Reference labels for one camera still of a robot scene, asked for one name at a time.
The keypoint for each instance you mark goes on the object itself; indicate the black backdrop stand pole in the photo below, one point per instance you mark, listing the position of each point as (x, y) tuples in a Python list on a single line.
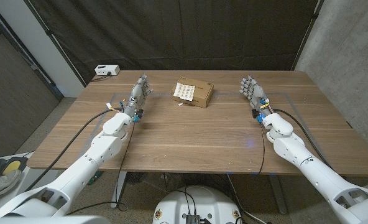
[(310, 28), (52, 35)]

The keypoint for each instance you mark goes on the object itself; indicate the brown cardboard box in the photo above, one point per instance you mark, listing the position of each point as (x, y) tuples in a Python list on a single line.
[(203, 93)]

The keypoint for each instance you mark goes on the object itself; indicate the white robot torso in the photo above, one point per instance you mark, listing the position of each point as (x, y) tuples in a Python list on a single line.
[(196, 202)]

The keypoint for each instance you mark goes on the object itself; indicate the white power outlet box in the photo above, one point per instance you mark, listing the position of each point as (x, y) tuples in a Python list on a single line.
[(107, 69)]

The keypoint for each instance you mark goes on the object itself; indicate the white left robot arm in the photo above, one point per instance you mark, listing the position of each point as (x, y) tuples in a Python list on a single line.
[(103, 149)]

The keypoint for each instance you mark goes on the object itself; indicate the grey sneaker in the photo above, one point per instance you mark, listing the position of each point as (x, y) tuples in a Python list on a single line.
[(0, 183)]

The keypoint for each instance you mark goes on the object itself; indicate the black backdrop curtain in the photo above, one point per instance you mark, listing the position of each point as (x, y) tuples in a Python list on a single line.
[(171, 31)]

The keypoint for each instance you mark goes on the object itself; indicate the yellow and black pad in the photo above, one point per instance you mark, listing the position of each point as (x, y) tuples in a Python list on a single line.
[(11, 166)]

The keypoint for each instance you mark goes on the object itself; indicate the teal and white packet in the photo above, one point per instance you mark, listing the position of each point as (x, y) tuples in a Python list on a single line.
[(95, 178)]

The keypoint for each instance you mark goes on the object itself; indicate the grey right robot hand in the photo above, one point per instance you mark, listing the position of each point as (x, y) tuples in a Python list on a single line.
[(255, 92)]

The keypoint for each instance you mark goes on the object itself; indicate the white postage stamp sheet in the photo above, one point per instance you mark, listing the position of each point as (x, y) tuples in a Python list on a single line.
[(184, 91)]

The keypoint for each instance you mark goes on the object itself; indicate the white table leg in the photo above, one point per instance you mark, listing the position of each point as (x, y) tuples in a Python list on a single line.
[(118, 189)]

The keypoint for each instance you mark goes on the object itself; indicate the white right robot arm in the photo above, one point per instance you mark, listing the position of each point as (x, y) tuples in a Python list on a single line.
[(296, 152)]

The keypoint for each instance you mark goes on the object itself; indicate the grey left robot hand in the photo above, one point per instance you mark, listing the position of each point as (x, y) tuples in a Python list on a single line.
[(136, 96)]

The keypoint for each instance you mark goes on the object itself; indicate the grey table leg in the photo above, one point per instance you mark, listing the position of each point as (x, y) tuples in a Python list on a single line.
[(277, 194)]

